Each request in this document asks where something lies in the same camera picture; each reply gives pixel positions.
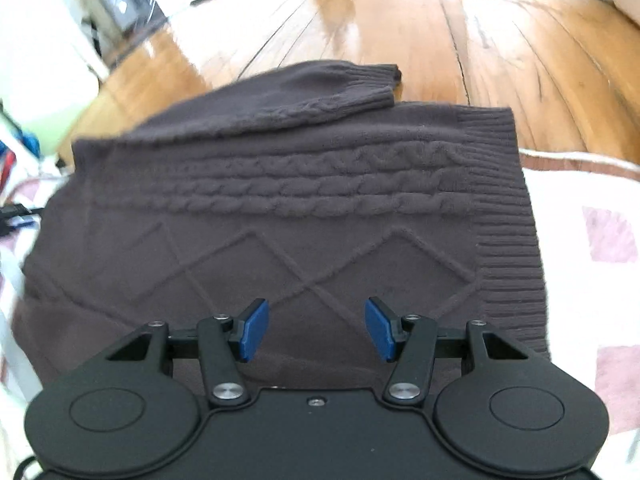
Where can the dark brown knit sweater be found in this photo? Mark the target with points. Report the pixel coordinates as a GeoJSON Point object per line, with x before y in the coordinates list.
{"type": "Point", "coordinates": [311, 187]}

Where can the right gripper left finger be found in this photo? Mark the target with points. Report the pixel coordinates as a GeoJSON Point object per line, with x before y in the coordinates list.
{"type": "Point", "coordinates": [224, 344]}

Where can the checkered plaid blanket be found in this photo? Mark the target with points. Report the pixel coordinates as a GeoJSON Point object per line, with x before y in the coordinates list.
{"type": "Point", "coordinates": [586, 208]}

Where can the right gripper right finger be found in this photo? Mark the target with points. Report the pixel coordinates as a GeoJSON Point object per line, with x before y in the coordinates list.
{"type": "Point", "coordinates": [409, 342]}

